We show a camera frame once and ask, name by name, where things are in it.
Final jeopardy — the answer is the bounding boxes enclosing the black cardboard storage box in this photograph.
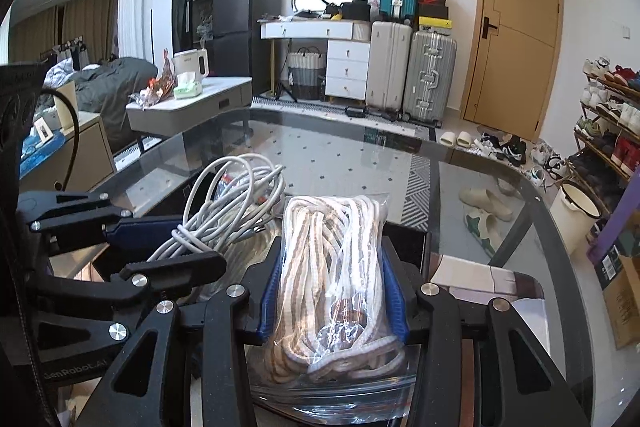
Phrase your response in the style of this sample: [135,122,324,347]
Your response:
[94,175,432,408]

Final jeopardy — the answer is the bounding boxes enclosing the white cable bundle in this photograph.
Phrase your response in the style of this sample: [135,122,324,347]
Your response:
[147,152,288,264]

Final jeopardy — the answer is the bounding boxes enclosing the bagged beige rope coil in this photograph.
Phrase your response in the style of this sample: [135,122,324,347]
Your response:
[246,193,420,426]

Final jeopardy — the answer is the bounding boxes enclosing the red white wipes pack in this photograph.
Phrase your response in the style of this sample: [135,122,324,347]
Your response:
[214,171,270,205]

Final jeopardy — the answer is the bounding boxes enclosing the beige bedside cabinet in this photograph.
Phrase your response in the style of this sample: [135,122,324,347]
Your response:
[19,110,117,194]

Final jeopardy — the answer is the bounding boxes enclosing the beige paper cup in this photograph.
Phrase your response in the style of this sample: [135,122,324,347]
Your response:
[54,80,78,131]

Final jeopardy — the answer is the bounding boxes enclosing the brown cardboard box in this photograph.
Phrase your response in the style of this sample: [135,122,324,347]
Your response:
[596,253,640,349]

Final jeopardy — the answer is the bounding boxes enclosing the white plastic bucket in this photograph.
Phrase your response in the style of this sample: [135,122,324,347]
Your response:
[550,181,602,255]

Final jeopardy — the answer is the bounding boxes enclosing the green tissue pack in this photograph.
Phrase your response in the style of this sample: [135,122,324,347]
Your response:
[172,72,203,100]

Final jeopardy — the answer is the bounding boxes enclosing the grey low side table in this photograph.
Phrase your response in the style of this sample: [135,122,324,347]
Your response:
[126,77,253,138]

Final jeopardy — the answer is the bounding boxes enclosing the white electric kettle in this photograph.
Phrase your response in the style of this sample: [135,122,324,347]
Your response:
[174,49,209,81]

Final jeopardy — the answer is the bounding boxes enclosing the wooden shoe rack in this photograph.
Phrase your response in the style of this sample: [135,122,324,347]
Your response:
[567,75,639,213]

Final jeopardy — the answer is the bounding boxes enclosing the striped woven basket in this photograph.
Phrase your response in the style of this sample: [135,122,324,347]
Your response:
[286,46,326,100]

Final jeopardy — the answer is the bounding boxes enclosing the black refrigerator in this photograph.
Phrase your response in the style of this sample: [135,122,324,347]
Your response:
[213,0,283,94]

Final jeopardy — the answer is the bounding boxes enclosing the silver aluminium suitcase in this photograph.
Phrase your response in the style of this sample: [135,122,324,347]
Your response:
[402,31,457,127]

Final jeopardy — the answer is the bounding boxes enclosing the white drawer desk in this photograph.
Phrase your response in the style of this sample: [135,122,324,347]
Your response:
[260,18,371,102]

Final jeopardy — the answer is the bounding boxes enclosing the wooden door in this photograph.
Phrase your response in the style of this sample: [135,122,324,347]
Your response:
[460,0,564,141]

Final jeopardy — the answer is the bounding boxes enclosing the white suitcase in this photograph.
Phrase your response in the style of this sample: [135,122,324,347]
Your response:
[366,22,412,112]

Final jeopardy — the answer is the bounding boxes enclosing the stacked shoe boxes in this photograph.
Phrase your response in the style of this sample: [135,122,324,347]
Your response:
[416,0,452,30]

